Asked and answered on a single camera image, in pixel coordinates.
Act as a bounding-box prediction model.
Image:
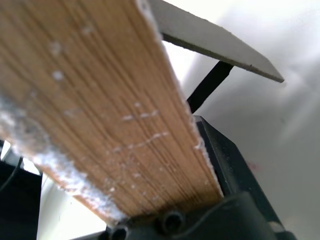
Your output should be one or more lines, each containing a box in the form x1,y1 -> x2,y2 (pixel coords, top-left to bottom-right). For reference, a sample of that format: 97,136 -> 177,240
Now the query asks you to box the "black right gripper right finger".
193,115 -> 285,232

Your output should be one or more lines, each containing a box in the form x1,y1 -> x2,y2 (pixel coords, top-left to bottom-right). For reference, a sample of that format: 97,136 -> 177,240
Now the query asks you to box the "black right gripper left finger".
0,139 -> 43,240

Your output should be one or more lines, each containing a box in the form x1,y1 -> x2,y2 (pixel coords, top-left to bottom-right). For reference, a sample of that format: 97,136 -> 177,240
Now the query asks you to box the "wooden plank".
0,0 -> 286,224

